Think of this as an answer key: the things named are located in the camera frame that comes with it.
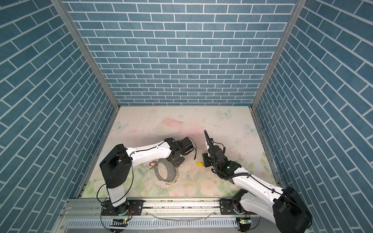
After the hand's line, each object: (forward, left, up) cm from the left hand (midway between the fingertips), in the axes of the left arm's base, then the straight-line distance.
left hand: (176, 161), depth 87 cm
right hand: (+3, -16, +6) cm, 18 cm away
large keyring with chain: (-4, +3, -7) cm, 9 cm away
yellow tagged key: (-1, -15, -2) cm, 15 cm away
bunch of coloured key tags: (-1, +15, -3) cm, 15 cm away
